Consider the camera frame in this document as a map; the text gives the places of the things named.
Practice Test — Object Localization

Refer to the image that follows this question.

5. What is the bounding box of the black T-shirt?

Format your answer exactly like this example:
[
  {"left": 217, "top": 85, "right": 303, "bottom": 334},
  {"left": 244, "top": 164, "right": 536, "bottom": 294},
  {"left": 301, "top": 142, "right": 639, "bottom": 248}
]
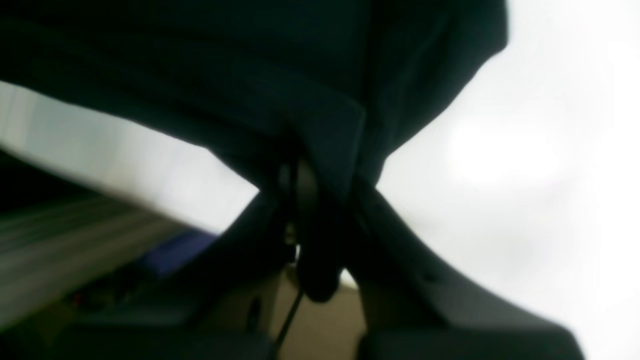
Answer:
[{"left": 0, "top": 0, "right": 511, "bottom": 303}]

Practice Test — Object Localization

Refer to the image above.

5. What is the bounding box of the aluminium table frame rail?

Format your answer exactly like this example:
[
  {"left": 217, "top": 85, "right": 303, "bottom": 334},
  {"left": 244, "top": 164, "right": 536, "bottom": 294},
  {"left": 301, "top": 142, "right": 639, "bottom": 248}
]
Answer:
[{"left": 0, "top": 195, "right": 187, "bottom": 330}]

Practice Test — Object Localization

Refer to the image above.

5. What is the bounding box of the blue box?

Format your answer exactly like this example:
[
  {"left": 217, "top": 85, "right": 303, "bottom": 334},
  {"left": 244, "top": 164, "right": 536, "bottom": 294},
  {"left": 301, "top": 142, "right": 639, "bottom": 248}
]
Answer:
[{"left": 135, "top": 228, "right": 218, "bottom": 279}]

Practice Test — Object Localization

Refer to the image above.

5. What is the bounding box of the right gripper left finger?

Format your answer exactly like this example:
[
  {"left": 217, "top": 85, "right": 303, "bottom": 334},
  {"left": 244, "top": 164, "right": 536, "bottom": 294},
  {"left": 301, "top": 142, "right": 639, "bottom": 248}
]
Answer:
[{"left": 50, "top": 193, "right": 294, "bottom": 360}]

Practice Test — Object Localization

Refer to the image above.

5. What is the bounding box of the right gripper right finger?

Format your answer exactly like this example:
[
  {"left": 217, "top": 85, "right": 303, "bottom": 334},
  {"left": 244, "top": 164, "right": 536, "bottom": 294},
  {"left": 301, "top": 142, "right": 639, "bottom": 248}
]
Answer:
[{"left": 345, "top": 178, "right": 585, "bottom": 360}]

